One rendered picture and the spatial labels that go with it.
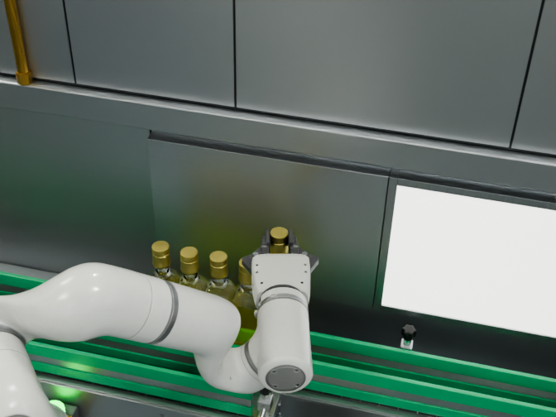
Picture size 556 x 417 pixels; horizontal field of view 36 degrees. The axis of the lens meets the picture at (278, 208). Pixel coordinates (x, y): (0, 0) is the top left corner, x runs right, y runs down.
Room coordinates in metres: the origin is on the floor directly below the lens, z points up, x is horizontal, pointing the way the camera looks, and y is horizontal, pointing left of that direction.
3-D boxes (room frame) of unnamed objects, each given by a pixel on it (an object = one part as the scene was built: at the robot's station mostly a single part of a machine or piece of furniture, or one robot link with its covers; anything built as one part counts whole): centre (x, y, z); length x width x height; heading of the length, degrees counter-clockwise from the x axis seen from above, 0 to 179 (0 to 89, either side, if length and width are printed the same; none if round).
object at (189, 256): (1.21, 0.17, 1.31); 0.04 x 0.04 x 0.04
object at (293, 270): (1.05, -0.01, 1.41); 0.11 x 0.10 x 0.07; 2
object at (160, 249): (1.23, 0.22, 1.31); 0.04 x 0.04 x 0.04
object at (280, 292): (0.99, -0.01, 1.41); 0.09 x 0.03 x 0.08; 92
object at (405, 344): (1.19, -0.27, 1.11); 0.07 x 0.04 x 0.13; 167
